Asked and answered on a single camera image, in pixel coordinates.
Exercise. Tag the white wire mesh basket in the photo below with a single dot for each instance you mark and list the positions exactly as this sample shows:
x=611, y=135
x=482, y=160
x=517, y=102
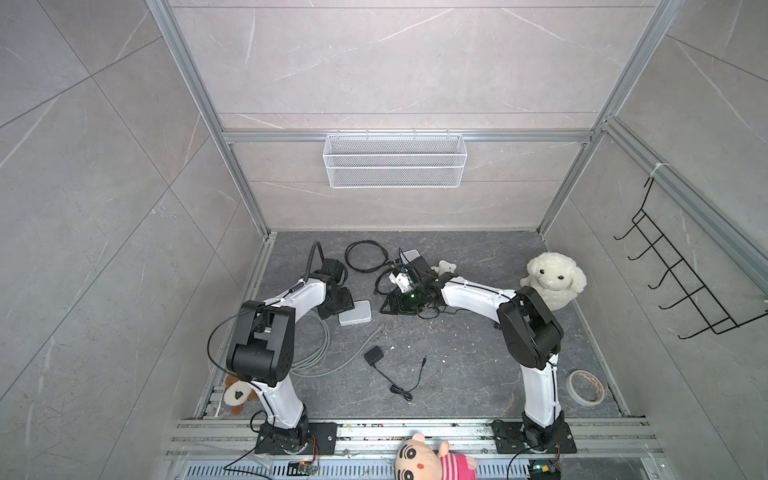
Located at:
x=415, y=160

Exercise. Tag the white network switch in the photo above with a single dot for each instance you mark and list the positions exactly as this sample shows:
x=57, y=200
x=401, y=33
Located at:
x=361, y=313
x=409, y=255

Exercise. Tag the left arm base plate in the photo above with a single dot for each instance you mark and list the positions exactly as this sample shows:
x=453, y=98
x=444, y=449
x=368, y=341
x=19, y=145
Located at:
x=324, y=437

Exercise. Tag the roll of tape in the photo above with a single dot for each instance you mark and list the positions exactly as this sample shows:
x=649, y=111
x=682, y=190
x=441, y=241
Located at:
x=585, y=388

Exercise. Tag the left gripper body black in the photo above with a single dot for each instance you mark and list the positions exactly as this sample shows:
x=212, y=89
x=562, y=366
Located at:
x=344, y=302

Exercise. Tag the black wire hook rack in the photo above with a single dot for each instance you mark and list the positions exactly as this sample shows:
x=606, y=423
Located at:
x=680, y=272

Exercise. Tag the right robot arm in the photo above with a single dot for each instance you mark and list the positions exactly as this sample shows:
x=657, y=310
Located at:
x=532, y=336

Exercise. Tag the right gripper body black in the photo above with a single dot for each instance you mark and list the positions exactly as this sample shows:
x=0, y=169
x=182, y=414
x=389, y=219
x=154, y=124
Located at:
x=408, y=303

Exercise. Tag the large white plush dog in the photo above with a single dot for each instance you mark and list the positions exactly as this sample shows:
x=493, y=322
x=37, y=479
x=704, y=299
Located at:
x=556, y=277

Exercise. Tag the pink striped cartoon doll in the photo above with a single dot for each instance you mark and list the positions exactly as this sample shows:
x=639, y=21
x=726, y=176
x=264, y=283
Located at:
x=415, y=460

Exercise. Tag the brown white plush toy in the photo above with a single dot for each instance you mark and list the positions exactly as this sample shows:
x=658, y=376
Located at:
x=237, y=393

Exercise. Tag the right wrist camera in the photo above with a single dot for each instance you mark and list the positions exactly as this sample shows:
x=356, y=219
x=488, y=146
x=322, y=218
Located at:
x=402, y=280

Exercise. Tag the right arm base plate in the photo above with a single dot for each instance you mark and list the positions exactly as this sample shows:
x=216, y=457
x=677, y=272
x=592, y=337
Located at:
x=523, y=436

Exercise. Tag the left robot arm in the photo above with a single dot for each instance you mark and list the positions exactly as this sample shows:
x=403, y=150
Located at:
x=261, y=349

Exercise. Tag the black power adapter with plug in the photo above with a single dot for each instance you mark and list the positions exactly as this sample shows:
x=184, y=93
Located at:
x=431, y=310

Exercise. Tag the small white plush toy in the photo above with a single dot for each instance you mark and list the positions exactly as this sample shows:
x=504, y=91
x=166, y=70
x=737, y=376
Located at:
x=443, y=267

